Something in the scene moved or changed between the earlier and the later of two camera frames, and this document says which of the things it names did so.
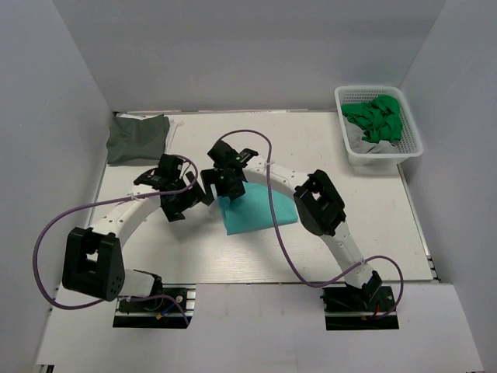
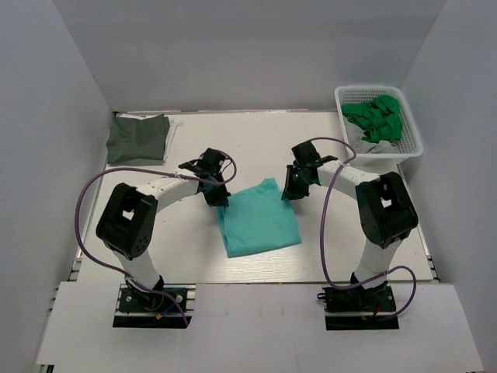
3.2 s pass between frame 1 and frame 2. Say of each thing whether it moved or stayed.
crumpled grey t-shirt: stayed
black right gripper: moved
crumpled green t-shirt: stayed
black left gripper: moved
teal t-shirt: moved
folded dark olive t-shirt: stayed
